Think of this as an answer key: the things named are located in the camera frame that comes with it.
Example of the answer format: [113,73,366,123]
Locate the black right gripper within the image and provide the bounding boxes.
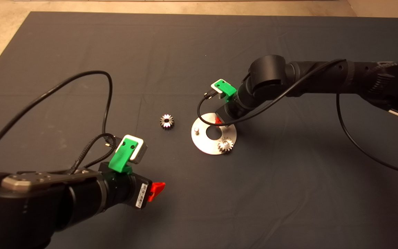
[215,95,244,126]

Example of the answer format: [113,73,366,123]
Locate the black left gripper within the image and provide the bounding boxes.
[104,173,166,210]

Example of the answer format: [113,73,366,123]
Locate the dark steel planetary gear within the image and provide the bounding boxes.
[217,137,235,154]

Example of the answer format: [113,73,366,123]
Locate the shiny steel planetary gear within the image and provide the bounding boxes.
[160,114,174,130]

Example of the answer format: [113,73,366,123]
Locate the round metal carrier plate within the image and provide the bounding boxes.
[191,113,237,155]

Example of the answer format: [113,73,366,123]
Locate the dark grey table cloth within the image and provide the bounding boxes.
[0,12,398,249]

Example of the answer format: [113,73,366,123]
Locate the smooth black right arm cable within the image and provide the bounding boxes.
[197,59,398,177]

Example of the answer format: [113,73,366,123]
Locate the smooth black arm cable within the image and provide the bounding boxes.
[0,71,113,159]
[197,59,398,177]

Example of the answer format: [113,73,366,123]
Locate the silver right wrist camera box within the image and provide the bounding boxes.
[210,79,227,100]

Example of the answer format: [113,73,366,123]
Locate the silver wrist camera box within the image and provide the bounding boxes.
[210,79,227,100]
[116,135,148,164]

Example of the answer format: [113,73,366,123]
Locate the green right camera mount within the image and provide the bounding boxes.
[213,80,237,103]

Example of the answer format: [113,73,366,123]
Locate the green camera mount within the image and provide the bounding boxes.
[213,80,237,103]
[108,138,137,175]

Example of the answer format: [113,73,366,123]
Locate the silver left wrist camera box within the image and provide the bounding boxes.
[116,135,148,164]

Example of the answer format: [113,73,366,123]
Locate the green left camera mount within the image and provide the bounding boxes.
[108,138,137,175]

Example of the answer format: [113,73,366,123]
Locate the smooth black left arm cable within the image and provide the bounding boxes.
[0,71,113,159]

